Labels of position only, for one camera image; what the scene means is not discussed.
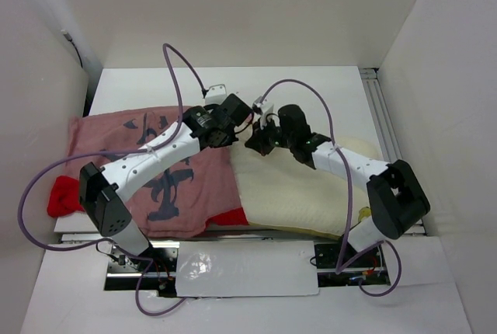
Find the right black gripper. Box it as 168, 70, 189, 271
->
245, 115, 294, 157

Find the cream pillow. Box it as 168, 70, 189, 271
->
227, 116, 380, 242

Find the red patterned pillowcase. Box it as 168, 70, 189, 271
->
47, 106, 248, 238

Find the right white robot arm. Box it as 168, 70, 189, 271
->
245, 102, 431, 266

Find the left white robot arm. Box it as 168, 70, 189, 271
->
78, 94, 252, 271

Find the white cover plate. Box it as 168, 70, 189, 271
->
176, 240, 319, 297

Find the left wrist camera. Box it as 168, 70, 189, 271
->
204, 84, 228, 105

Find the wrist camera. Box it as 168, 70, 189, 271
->
252, 96, 273, 130
204, 84, 228, 105

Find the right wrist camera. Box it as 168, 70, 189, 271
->
252, 96, 273, 130

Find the right aluminium side rail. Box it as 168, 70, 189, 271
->
359, 68, 401, 162

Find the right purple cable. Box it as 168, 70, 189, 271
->
258, 78, 401, 297

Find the purple cable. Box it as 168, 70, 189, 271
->
19, 43, 209, 316
258, 78, 401, 297

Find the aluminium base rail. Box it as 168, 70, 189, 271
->
60, 227, 391, 300

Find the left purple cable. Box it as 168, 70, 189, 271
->
19, 43, 209, 316

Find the black wall cable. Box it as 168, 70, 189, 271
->
61, 29, 85, 67

